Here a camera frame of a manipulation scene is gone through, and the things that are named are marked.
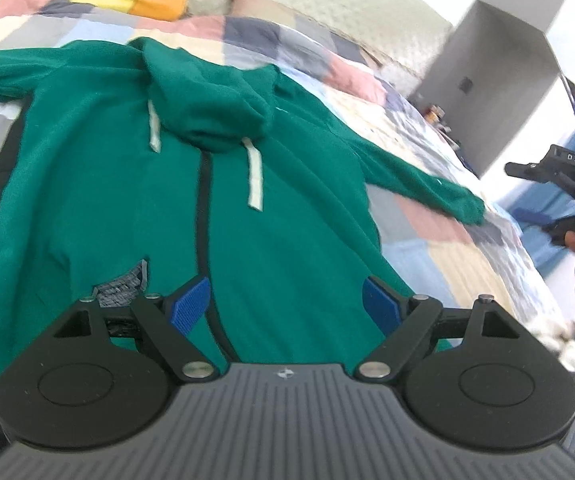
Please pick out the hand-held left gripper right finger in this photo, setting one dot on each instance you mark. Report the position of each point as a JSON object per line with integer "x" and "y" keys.
{"x": 380, "y": 302}

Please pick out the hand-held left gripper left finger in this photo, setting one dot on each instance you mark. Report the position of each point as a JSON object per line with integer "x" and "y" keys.
{"x": 190, "y": 305}

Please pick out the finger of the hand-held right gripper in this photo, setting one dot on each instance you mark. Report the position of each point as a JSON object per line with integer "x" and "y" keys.
{"x": 525, "y": 170}

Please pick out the green hoodie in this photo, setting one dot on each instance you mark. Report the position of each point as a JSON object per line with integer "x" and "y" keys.
{"x": 292, "y": 210}

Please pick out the blue curtain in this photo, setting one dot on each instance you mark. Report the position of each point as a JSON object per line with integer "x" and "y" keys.
{"x": 532, "y": 205}

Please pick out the grey wardrobe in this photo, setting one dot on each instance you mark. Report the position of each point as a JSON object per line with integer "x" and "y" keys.
{"x": 507, "y": 85}

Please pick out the checkered quilt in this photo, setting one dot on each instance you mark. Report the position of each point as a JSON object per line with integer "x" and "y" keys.
{"x": 467, "y": 265}

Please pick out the row of small bottles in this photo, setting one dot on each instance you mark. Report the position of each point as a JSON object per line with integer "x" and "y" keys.
{"x": 435, "y": 114}

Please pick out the white crumpled cloth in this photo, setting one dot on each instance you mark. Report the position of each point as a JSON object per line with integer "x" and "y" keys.
{"x": 562, "y": 345}

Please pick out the checkered pillow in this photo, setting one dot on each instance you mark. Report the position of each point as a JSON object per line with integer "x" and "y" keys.
{"x": 257, "y": 5}

